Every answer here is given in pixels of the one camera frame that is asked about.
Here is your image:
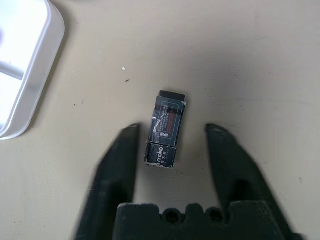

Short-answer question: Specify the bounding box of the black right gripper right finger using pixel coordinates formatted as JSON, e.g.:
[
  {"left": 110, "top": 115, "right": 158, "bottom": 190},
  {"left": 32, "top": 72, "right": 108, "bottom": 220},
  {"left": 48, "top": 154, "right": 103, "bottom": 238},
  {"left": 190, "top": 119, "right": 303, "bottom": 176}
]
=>
[{"left": 204, "top": 123, "right": 305, "bottom": 240}]

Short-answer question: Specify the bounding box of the white plastic pencil case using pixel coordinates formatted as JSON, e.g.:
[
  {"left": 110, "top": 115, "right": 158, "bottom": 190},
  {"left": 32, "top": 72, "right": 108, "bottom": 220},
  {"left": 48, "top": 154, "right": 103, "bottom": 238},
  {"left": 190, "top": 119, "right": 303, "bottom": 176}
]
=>
[{"left": 0, "top": 0, "right": 66, "bottom": 140}]

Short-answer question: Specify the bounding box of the black eraser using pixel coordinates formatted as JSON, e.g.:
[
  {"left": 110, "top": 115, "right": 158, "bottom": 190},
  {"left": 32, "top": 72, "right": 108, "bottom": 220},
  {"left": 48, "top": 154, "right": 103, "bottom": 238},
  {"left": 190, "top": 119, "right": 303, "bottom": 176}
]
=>
[{"left": 143, "top": 89, "right": 188, "bottom": 170}]

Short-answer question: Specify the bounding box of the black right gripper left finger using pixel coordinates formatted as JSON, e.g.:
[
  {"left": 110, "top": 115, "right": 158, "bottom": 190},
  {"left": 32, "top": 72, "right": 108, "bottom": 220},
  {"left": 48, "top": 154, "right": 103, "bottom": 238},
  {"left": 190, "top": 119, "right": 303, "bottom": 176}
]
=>
[{"left": 72, "top": 123, "right": 141, "bottom": 240}]

